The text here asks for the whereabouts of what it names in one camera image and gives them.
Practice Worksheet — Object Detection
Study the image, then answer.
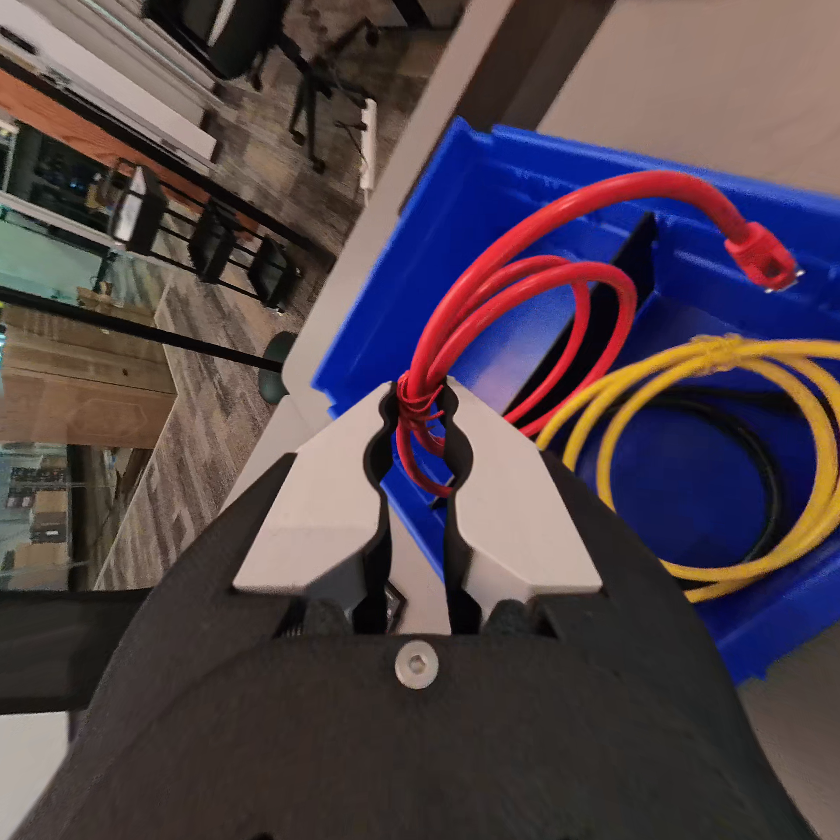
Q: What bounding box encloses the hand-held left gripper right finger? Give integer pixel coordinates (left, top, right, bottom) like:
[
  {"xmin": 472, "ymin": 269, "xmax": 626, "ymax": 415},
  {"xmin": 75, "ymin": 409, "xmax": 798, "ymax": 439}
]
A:
[{"xmin": 441, "ymin": 376, "xmax": 605, "ymax": 634}]

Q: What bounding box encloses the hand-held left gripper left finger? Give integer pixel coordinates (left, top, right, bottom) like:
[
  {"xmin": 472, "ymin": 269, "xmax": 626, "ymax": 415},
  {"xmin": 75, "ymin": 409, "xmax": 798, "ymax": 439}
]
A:
[{"xmin": 233, "ymin": 381, "xmax": 398, "ymax": 634}]

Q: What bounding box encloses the blue plastic bin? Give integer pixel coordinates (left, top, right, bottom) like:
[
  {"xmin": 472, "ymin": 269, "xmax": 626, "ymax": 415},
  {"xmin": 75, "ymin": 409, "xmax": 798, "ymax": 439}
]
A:
[{"xmin": 311, "ymin": 117, "xmax": 840, "ymax": 683}]

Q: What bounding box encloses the red ethernet cable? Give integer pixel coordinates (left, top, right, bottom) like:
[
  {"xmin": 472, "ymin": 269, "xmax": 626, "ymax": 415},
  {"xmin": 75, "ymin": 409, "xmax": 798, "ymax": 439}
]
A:
[{"xmin": 394, "ymin": 169, "xmax": 805, "ymax": 498}]

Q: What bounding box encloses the black floor lamp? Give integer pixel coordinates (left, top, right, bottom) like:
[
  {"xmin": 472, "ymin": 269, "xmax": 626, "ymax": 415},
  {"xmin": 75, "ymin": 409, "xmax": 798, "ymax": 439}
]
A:
[{"xmin": 0, "ymin": 285, "xmax": 299, "ymax": 404}]

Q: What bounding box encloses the black bin divider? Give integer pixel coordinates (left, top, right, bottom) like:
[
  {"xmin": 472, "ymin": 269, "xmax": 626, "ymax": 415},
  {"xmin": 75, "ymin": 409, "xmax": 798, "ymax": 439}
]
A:
[{"xmin": 505, "ymin": 213, "xmax": 657, "ymax": 427}]

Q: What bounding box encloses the black metal rack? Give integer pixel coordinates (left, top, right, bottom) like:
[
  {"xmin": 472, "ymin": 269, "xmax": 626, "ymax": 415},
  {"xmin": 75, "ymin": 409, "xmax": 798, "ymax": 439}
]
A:
[{"xmin": 108, "ymin": 157, "xmax": 306, "ymax": 311}]

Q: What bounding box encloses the white power strip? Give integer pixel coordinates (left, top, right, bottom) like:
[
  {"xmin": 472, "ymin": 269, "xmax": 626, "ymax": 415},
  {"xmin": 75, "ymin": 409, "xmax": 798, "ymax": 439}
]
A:
[{"xmin": 360, "ymin": 98, "xmax": 379, "ymax": 193}]

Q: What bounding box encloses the black office chair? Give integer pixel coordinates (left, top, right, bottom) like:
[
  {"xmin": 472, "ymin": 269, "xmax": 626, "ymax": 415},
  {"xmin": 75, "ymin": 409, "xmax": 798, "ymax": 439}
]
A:
[{"xmin": 141, "ymin": 0, "xmax": 382, "ymax": 175}]

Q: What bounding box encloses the black cable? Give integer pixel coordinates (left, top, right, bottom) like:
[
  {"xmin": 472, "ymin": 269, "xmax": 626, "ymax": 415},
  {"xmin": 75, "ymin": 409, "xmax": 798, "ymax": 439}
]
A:
[{"xmin": 656, "ymin": 387, "xmax": 785, "ymax": 565}]

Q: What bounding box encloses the yellow ethernet cable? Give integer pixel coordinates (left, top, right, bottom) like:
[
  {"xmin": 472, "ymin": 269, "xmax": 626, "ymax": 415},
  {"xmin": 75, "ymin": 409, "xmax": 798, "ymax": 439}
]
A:
[{"xmin": 537, "ymin": 335, "xmax": 840, "ymax": 603}]

